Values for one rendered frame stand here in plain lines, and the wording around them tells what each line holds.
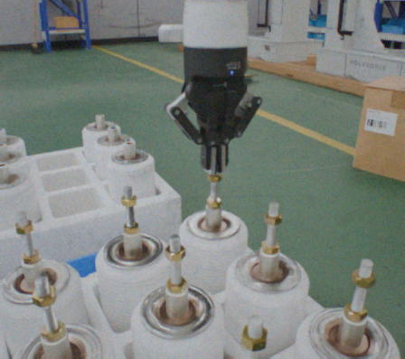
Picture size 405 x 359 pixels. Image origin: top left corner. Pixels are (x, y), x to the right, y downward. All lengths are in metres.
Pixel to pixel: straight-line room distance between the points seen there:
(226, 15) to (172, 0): 6.44
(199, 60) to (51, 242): 0.45
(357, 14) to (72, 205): 2.56
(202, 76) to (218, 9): 0.07
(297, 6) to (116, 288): 3.30
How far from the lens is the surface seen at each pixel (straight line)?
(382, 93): 1.36
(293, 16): 3.56
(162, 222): 0.77
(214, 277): 0.53
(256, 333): 0.27
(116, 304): 0.49
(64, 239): 0.73
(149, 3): 6.71
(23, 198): 0.72
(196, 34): 0.42
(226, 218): 0.55
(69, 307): 0.45
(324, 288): 0.85
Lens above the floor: 0.53
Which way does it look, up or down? 22 degrees down
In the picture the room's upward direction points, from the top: straight up
